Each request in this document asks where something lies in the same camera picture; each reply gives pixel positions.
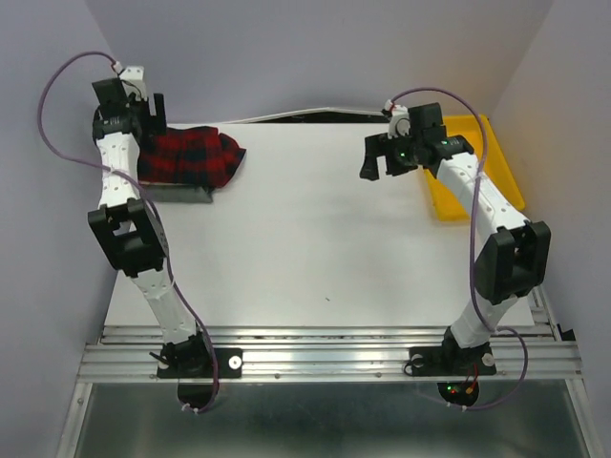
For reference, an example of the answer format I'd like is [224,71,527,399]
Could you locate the grey pleated skirt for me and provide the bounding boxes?
[140,183,215,204]

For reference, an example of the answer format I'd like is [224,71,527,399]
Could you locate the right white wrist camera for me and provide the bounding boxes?
[388,105,411,138]

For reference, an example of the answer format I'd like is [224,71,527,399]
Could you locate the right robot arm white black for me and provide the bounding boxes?
[359,101,551,377]

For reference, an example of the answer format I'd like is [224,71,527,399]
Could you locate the aluminium rail frame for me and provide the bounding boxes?
[52,281,598,458]

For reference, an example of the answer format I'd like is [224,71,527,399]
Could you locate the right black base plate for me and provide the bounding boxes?
[409,344,497,378]

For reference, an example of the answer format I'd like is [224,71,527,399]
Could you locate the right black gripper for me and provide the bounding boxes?
[359,127,424,180]

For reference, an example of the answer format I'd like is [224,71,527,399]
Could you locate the yellow plastic tray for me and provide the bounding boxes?
[423,114,526,222]

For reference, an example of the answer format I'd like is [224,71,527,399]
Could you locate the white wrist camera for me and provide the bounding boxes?
[388,105,411,138]
[118,66,148,100]

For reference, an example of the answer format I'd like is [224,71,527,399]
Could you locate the red black plaid skirt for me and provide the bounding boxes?
[137,126,246,189]

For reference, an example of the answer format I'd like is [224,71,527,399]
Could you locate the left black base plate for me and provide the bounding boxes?
[156,347,242,380]

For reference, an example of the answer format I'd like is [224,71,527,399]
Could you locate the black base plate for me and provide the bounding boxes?
[409,344,497,378]
[156,347,242,380]

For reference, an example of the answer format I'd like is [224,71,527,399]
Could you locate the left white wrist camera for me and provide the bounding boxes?
[118,66,148,100]

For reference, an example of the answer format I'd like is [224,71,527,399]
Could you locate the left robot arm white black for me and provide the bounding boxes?
[88,76,214,378]

